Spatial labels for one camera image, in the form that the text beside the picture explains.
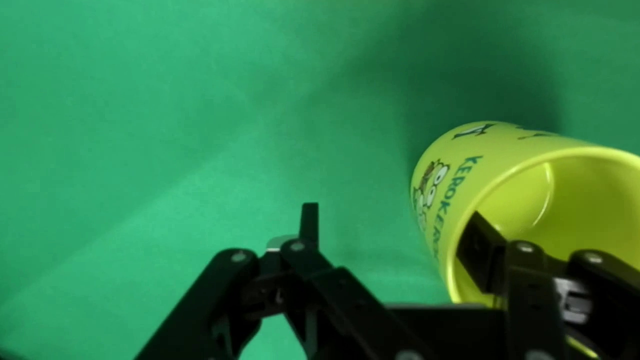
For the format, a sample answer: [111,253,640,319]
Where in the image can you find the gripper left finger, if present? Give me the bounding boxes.
[134,202,435,360]

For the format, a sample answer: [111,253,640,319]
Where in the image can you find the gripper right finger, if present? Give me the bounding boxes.
[456,210,640,360]

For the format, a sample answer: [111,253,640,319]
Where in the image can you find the yellow mug with cartoon print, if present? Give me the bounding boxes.
[410,121,640,360]

